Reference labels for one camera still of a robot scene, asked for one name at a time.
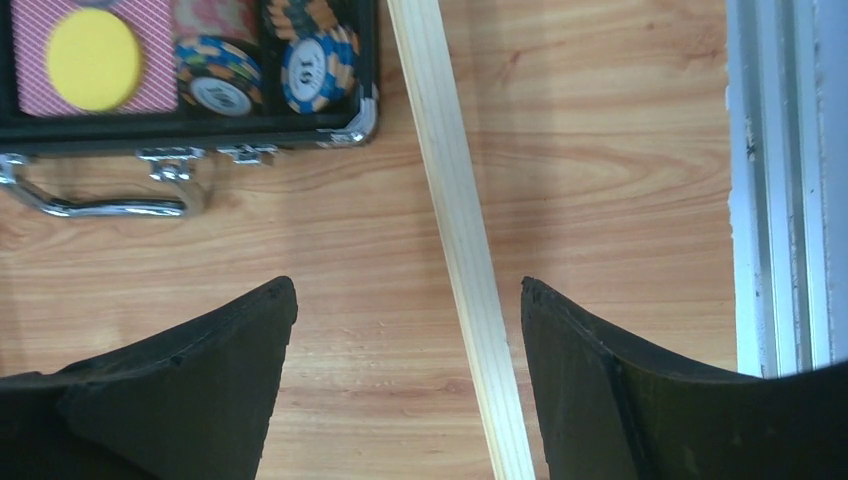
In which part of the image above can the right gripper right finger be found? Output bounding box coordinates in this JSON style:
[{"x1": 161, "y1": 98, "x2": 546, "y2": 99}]
[{"x1": 521, "y1": 277, "x2": 847, "y2": 479}]

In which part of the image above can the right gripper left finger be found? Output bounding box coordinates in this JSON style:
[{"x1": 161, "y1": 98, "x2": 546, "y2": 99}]
[{"x1": 1, "y1": 276, "x2": 298, "y2": 479}]

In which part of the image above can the light wooden picture frame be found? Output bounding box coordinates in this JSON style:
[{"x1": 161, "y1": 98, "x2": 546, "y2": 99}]
[{"x1": 388, "y1": 1, "x2": 535, "y2": 479}]

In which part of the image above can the black poker chip case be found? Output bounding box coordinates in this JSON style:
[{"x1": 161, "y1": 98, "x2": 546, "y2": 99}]
[{"x1": 1, "y1": 1, "x2": 379, "y2": 218}]

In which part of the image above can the yellow dealer button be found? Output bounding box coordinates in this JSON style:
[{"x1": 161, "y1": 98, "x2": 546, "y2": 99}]
[{"x1": 45, "y1": 8, "x2": 144, "y2": 112}]

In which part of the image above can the blue orange chip stack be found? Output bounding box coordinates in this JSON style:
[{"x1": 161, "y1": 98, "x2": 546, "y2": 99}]
[{"x1": 263, "y1": 1, "x2": 360, "y2": 114}]

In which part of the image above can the red playing card deck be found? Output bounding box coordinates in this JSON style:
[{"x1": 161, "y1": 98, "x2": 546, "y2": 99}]
[{"x1": 2, "y1": 1, "x2": 178, "y2": 118}]

